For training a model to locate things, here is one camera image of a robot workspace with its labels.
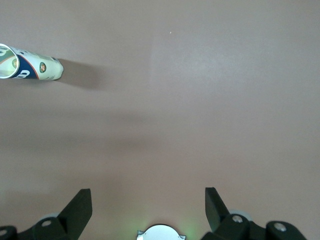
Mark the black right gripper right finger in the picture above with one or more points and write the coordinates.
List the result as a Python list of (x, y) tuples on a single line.
[(217, 215)]

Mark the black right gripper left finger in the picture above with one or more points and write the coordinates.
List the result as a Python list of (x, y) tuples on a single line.
[(75, 212)]

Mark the clear tennis ball can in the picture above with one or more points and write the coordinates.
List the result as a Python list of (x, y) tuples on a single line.
[(42, 67)]

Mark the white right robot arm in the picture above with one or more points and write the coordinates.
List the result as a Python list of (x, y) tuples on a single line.
[(160, 233)]

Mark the brown table mat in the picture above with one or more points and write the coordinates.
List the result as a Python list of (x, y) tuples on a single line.
[(200, 112)]

